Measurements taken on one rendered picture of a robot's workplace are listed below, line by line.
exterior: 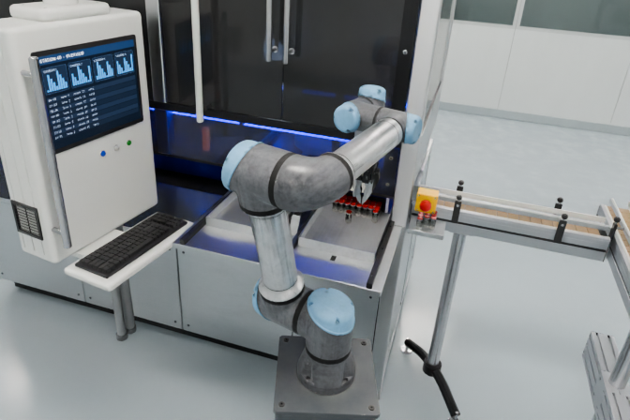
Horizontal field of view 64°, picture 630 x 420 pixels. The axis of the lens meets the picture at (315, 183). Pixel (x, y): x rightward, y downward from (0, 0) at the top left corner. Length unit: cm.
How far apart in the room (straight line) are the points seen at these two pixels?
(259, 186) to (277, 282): 32
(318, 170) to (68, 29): 99
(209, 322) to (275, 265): 132
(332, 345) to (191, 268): 119
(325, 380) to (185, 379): 125
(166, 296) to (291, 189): 163
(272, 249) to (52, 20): 95
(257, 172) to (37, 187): 91
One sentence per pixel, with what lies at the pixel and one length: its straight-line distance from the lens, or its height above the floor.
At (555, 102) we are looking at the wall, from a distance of 649.
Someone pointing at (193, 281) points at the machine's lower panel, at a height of 39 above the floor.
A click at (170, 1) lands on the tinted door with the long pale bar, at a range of 195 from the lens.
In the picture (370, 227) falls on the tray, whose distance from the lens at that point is 184.
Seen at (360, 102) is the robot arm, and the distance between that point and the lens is 134.
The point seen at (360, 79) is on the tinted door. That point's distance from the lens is 172.
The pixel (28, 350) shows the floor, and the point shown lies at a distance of 283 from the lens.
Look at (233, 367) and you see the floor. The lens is 252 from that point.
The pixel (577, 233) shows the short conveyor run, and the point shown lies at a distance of 200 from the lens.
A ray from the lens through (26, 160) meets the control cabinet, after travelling 173.
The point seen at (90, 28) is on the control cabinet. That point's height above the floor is 152.
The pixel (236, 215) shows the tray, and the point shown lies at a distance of 187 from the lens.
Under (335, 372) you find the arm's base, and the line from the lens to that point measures 133.
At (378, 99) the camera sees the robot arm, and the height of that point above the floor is 142.
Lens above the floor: 181
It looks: 26 degrees down
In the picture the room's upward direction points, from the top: 4 degrees clockwise
